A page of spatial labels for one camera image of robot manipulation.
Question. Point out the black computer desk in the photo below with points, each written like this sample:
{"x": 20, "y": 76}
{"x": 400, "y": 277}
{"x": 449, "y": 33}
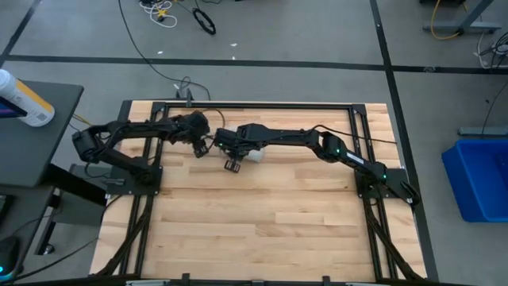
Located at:
{"x": 28, "y": 206}

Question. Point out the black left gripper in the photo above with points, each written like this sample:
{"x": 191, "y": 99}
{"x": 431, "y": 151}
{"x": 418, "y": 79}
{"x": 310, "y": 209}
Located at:
{"x": 190, "y": 127}

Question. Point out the grey floor foot bar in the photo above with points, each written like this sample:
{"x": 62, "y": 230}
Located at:
{"x": 482, "y": 131}

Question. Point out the blue plastic bin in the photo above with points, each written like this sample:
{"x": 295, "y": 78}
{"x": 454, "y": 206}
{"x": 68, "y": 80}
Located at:
{"x": 476, "y": 178}

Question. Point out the black side table leg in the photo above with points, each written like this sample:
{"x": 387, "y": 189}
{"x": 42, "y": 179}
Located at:
{"x": 75, "y": 186}

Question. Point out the black side table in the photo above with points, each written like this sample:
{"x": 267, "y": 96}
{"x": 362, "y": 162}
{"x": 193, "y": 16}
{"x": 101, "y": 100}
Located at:
{"x": 35, "y": 139}

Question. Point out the grey desk foot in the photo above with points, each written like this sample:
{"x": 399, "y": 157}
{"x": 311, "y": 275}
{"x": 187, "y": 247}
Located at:
{"x": 462, "y": 27}

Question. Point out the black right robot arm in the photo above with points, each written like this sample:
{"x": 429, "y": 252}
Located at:
{"x": 297, "y": 137}

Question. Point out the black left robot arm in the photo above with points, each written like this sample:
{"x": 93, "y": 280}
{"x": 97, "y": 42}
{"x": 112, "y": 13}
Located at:
{"x": 119, "y": 131}

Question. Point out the white yellow wipes canister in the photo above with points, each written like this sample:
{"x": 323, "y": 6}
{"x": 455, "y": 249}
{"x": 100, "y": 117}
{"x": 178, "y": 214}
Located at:
{"x": 28, "y": 101}

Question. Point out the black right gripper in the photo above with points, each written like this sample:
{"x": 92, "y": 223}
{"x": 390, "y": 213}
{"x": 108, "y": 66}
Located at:
{"x": 232, "y": 141}

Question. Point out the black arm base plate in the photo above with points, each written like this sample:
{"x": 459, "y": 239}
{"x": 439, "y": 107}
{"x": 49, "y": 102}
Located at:
{"x": 115, "y": 188}
{"x": 401, "y": 190}

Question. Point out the grey microfiber towel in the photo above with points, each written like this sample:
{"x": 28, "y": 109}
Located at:
{"x": 256, "y": 156}

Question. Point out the black aluminium table frame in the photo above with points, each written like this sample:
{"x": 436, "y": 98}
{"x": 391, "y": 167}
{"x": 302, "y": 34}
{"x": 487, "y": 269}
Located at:
{"x": 258, "y": 106}

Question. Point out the black computer mouse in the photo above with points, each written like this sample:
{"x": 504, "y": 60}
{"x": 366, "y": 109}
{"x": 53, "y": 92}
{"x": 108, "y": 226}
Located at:
{"x": 8, "y": 254}

